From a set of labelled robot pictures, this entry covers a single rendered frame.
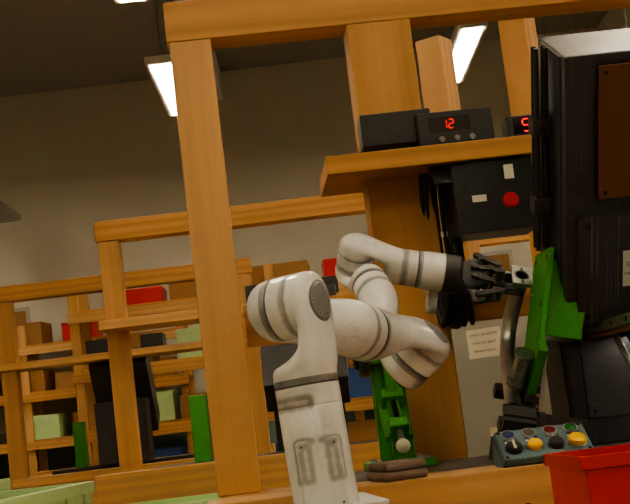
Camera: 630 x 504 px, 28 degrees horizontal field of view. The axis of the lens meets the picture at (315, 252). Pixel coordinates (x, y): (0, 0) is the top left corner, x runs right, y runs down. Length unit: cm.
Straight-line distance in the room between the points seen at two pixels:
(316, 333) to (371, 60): 111
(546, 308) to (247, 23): 93
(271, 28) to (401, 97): 32
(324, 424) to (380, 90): 115
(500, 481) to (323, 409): 42
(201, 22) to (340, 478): 131
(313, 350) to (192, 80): 111
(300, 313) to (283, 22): 114
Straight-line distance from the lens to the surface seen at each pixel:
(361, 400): 920
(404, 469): 207
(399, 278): 239
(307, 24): 276
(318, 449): 175
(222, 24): 276
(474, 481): 205
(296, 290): 175
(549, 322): 233
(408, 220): 268
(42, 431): 1193
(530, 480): 207
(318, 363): 175
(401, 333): 201
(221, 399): 262
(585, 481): 177
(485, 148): 261
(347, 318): 191
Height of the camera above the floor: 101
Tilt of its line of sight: 8 degrees up
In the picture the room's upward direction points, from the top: 7 degrees counter-clockwise
